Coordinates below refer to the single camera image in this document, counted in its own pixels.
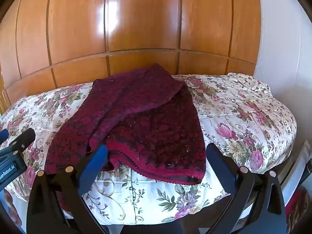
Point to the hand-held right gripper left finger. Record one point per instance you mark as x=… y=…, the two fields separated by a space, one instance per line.
x=93 y=168

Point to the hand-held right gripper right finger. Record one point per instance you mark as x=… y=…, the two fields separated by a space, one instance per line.
x=219 y=165

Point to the wooden wardrobe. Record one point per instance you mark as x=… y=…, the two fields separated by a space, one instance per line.
x=141 y=19

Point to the maroon knitted garment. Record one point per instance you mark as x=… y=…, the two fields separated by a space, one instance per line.
x=151 y=126

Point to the white bed frame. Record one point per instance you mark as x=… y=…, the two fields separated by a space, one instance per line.
x=296 y=160

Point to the dark red patterned rug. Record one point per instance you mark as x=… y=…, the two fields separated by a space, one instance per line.
x=297 y=207

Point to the floral bedspread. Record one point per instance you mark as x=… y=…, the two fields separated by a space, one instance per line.
x=243 y=117

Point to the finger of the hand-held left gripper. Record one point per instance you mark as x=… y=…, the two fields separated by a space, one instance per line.
x=22 y=139
x=4 y=136

